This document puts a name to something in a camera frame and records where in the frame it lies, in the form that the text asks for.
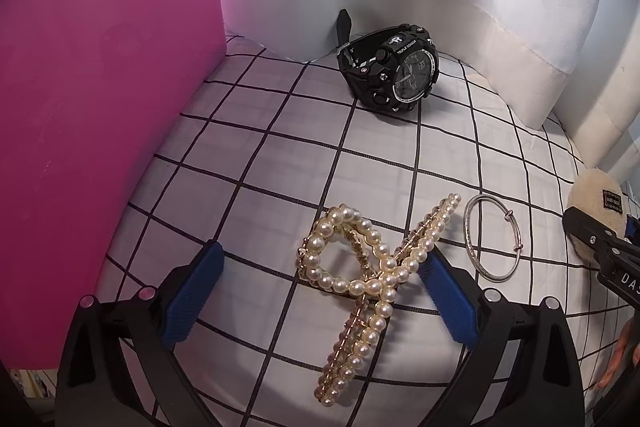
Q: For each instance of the colourful printed paper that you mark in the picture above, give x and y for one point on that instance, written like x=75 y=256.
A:
x=32 y=384

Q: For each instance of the thin silver beaded bangle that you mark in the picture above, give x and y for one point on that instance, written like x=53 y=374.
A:
x=518 y=247

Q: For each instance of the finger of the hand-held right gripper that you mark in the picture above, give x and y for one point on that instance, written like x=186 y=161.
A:
x=633 y=229
x=587 y=232

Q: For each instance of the white black-grid tablecloth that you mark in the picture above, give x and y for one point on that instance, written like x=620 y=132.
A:
x=280 y=147

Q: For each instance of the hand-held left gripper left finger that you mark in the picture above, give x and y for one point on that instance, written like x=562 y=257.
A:
x=195 y=297

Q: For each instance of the beige plush hair clip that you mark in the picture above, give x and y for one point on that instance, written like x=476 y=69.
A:
x=595 y=197

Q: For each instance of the person's right hand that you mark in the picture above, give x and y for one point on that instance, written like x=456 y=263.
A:
x=622 y=357

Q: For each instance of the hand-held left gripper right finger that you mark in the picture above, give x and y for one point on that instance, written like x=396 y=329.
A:
x=450 y=297

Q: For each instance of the pearl hair claw clip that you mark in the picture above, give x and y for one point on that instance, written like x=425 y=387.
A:
x=357 y=288

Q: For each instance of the black wrist watch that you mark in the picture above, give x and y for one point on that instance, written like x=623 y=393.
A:
x=400 y=72

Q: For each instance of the pink plastic bin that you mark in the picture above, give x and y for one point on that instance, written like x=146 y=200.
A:
x=100 y=107

